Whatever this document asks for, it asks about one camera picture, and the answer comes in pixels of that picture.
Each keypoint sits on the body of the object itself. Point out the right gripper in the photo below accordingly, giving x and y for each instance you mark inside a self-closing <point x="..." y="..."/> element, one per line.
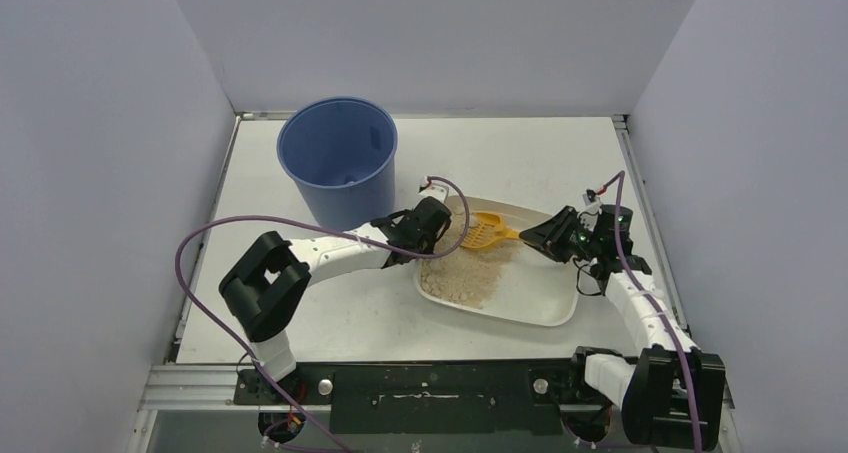
<point x="565" y="236"/>

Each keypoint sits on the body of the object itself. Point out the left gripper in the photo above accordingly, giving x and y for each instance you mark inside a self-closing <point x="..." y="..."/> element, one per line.
<point x="420" y="228"/>

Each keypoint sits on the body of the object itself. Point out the white litter tray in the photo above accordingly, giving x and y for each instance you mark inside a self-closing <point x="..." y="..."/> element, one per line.
<point x="532" y="290"/>

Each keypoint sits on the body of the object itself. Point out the orange litter scoop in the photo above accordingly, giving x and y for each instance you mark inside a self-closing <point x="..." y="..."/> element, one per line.
<point x="487" y="230"/>

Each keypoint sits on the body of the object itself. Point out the blue plastic bucket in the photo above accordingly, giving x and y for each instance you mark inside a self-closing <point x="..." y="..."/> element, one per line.
<point x="340" y="153"/>

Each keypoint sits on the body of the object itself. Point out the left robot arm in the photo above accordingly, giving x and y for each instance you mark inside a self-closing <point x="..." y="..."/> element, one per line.
<point x="265" y="286"/>

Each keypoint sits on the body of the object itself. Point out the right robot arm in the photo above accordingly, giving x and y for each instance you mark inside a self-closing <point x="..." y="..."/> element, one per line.
<point x="672" y="394"/>

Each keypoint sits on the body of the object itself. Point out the tan cat litter pile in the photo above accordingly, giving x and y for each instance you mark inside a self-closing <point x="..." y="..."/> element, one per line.
<point x="465" y="277"/>

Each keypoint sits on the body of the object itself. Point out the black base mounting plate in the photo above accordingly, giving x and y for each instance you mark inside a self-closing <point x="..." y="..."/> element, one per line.
<point x="539" y="396"/>

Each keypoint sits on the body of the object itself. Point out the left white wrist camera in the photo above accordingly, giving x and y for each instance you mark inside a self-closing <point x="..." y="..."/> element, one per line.
<point x="434" y="190"/>

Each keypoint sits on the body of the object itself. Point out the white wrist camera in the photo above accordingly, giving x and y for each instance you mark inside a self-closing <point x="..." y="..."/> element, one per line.
<point x="592" y="201"/>
<point x="434" y="190"/>

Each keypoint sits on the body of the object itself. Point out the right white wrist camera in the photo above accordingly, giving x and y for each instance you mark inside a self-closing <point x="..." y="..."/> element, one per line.
<point x="592" y="201"/>

